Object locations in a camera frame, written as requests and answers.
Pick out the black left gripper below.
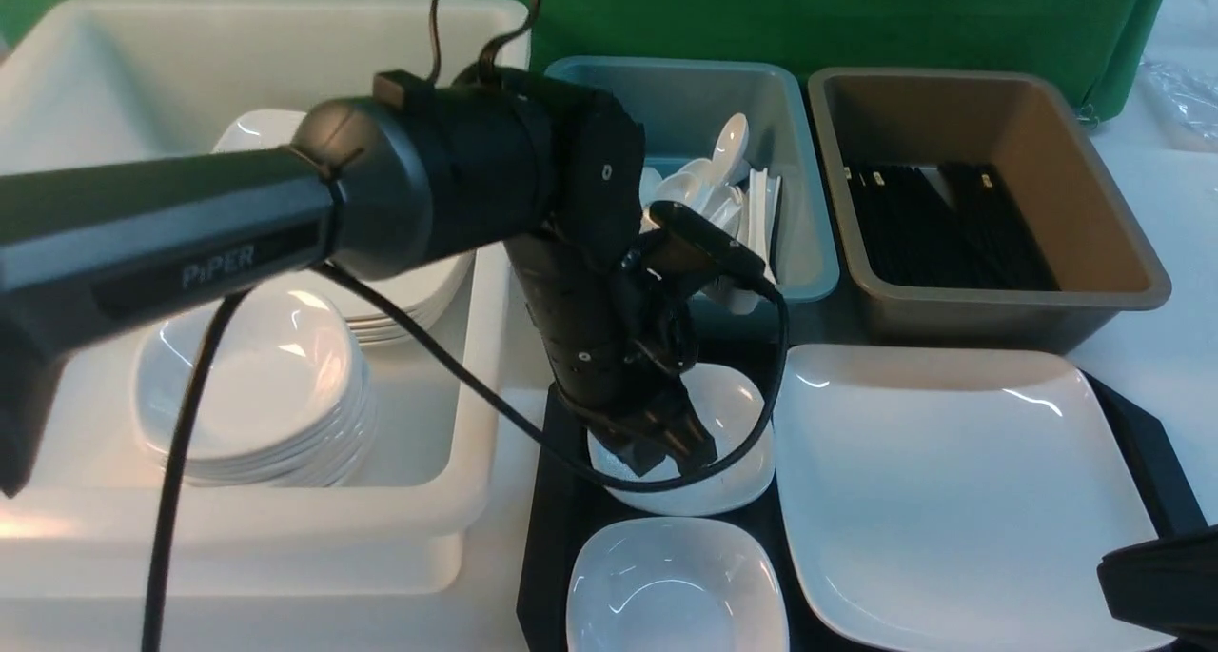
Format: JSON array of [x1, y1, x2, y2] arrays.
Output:
[[505, 232, 717, 477]]

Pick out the white bowl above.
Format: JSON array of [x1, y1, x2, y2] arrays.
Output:
[[586, 363, 776, 517], [565, 518, 790, 651]]

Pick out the large white square plate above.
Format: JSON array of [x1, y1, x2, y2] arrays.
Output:
[[773, 345, 1170, 651]]

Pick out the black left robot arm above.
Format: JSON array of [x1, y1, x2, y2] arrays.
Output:
[[2, 65, 725, 497]]

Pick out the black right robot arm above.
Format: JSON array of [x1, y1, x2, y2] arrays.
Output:
[[1097, 526, 1217, 651]]

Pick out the pile of white spoons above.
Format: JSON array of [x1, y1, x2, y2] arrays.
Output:
[[638, 113, 780, 314]]

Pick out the stack of white square plates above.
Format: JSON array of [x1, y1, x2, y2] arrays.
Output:
[[212, 108, 474, 345]]

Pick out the teal plastic bin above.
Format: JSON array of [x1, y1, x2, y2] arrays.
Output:
[[544, 56, 840, 344]]

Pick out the stack of white bowls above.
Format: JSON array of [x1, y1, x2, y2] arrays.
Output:
[[184, 288, 379, 487]]

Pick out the brown plastic bin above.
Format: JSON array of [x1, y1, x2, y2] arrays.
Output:
[[806, 68, 1170, 353]]

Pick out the pile of black chopsticks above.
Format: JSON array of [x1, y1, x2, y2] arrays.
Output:
[[844, 162, 1061, 292]]

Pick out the green backdrop cloth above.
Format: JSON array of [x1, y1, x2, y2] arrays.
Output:
[[2, 0, 1163, 119]]

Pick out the large white plastic tub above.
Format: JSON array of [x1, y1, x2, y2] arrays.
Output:
[[1, 0, 498, 600]]

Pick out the clear plastic wrap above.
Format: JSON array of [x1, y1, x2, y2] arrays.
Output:
[[1139, 58, 1217, 154]]

